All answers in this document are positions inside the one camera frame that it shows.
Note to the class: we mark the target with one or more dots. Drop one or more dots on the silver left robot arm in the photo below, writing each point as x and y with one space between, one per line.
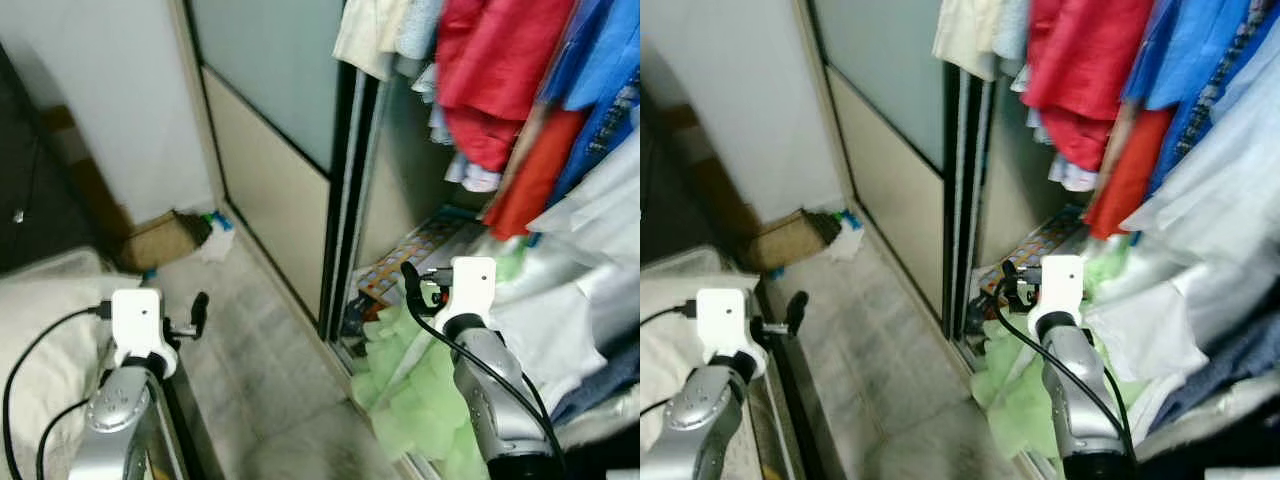
110 425
700 420

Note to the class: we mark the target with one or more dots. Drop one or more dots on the colourful orange patterned mat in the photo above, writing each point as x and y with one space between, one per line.
410 255
1035 245

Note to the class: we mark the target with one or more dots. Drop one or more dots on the black bed base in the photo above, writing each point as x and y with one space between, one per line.
785 355
190 440

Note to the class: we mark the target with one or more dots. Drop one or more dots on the white crumpled plastic bag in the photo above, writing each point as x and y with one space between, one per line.
848 243
218 245

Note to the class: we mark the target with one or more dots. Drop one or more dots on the brown cardboard box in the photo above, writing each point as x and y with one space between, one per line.
160 240
785 240

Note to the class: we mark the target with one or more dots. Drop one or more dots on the light green cloth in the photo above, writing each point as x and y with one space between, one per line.
1010 400
420 400

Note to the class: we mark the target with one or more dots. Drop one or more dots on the white cloth pile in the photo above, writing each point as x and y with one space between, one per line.
1150 330
540 330

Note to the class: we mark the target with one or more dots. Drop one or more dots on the small white hanging garment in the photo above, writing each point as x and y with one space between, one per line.
1075 175
475 175

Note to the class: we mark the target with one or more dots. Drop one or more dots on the orange-red hanging garment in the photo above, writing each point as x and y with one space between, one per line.
535 170
1130 170

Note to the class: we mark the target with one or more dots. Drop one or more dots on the black tufted headboard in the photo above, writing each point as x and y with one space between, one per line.
30 180
660 200

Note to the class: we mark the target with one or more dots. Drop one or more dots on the blue denim cloth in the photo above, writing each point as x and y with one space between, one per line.
600 380
1230 370

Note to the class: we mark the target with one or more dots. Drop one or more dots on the red hanging garment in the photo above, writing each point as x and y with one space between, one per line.
490 60
1080 60

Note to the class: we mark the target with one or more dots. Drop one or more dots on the frosted glass wardrobe sliding door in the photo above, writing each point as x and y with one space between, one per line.
270 80
880 70

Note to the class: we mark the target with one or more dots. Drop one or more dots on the cream hanging garment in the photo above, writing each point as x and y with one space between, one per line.
370 35
965 35

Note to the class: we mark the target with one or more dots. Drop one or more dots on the pale blue hanging garment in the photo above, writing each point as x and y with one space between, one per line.
420 25
1012 25

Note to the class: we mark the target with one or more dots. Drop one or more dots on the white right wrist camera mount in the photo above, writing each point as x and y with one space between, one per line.
472 285
1060 280

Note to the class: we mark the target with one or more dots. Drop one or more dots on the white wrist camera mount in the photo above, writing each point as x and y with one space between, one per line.
1060 280
472 285
720 315
135 318

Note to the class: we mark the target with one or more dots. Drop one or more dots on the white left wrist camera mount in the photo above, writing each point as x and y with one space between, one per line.
135 318
720 315

